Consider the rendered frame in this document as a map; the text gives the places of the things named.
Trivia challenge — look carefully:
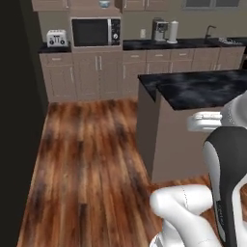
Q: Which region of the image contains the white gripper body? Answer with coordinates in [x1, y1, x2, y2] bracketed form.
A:
[186, 111, 224, 133]

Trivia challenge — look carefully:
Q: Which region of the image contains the pale blue bowl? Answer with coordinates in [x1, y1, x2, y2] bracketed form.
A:
[98, 0, 112, 10]

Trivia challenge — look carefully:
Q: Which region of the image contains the beige kitchen island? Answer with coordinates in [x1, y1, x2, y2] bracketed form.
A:
[136, 69, 247, 184]

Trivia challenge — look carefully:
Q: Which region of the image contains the dark sink tap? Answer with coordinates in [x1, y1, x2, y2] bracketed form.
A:
[205, 24, 217, 41]

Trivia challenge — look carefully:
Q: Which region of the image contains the white paper towel roll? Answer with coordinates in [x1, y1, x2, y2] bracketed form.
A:
[166, 20, 179, 44]

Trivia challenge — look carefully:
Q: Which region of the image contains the silver coffee machine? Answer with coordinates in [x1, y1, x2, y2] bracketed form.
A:
[151, 18, 170, 42]

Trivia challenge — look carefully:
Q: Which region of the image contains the beige lower cupboard run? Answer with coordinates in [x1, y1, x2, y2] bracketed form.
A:
[39, 45, 247, 103]

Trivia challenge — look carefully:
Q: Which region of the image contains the grey framed window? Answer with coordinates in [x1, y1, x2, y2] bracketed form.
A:
[182, 0, 241, 10]

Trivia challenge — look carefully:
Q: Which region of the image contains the black microwave oven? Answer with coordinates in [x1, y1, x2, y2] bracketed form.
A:
[70, 17, 123, 48]

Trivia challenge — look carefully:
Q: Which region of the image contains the white toaster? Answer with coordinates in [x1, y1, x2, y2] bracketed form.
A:
[46, 29, 69, 48]

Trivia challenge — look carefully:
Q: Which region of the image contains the beige wall cupboard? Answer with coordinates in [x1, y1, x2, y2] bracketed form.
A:
[121, 0, 169, 13]
[31, 0, 70, 13]

